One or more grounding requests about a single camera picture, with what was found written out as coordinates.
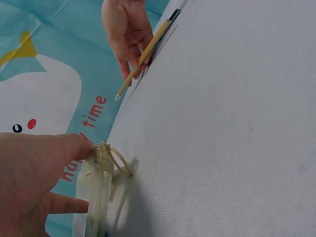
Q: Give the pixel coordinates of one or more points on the person's right fingers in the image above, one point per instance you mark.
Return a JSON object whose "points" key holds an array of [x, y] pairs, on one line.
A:
{"points": [[124, 64]]}

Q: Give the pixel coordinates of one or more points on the yellow pen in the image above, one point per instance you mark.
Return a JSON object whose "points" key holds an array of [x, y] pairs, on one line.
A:
{"points": [[150, 44]]}

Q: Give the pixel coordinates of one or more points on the person's left thumb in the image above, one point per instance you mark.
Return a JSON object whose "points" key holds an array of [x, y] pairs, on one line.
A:
{"points": [[66, 150]]}

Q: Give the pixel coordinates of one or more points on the person's right hand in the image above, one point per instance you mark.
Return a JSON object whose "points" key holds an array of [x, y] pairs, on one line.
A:
{"points": [[126, 27]]}

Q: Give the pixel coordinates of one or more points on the translucent beige zipper pouch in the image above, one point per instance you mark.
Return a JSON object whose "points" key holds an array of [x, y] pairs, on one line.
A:
{"points": [[100, 187]]}

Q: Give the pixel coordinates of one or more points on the person's left hand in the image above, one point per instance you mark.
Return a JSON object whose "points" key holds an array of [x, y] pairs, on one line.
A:
{"points": [[27, 172]]}

